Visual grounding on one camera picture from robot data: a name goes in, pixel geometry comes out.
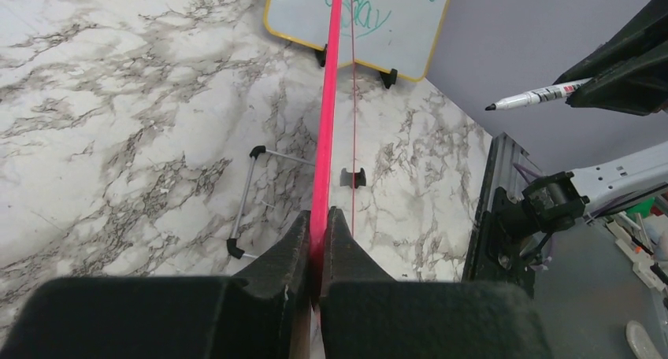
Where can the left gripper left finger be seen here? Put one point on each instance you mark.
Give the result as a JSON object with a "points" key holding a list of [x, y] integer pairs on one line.
{"points": [[260, 312]]}

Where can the black yellow-board foot clip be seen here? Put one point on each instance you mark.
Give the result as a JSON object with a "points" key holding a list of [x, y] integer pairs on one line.
{"points": [[389, 79], [321, 56]]}

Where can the red framed whiteboard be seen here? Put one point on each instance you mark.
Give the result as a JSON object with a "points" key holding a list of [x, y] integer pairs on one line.
{"points": [[328, 111]]}

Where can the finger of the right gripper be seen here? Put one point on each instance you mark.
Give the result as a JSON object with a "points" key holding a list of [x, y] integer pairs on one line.
{"points": [[637, 86], [643, 36]]}

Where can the yellow framed whiteboard with writing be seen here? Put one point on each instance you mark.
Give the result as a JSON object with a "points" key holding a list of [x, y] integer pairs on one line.
{"points": [[386, 35]]}

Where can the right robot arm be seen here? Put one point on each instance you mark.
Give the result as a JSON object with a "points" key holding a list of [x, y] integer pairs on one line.
{"points": [[557, 202]]}

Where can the black whiteboard foot clip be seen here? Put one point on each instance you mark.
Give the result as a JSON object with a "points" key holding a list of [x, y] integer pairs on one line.
{"points": [[353, 180]]}

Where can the white whiteboard marker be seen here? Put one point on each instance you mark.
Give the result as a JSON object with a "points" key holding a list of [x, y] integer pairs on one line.
{"points": [[537, 96]]}

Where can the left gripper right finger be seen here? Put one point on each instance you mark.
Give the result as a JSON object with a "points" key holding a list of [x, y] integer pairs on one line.
{"points": [[365, 313]]}

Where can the aluminium front frame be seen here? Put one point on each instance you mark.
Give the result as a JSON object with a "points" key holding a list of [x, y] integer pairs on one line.
{"points": [[494, 251]]}

